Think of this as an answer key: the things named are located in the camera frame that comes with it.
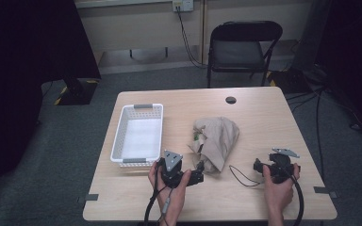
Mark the grey tape strip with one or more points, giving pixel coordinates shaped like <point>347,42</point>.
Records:
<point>322,190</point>
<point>89,197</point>

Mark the black curtain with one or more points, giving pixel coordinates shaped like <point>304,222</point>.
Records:
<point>22,62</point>
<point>352,56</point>

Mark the black folding chair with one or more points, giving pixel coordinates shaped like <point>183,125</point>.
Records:
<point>237,53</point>

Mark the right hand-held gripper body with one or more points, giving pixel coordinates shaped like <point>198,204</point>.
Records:
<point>281,171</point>

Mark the beige garment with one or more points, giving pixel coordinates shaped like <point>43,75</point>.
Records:
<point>218,138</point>

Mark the white wall socket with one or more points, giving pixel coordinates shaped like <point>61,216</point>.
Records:
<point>183,5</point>

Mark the metal wall bracket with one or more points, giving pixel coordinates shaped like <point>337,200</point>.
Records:
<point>147,56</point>

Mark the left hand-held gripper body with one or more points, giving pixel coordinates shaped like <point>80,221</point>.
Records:
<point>171,172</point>

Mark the white plastic basket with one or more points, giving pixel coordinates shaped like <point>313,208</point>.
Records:
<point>139,138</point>

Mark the black stand base yellow stripes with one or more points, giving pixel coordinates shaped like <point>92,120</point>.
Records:
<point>290,81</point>
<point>77,92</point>

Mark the person's left hand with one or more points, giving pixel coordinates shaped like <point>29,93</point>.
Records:
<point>171,202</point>

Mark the person's right hand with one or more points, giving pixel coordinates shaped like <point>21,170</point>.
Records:
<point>276,193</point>

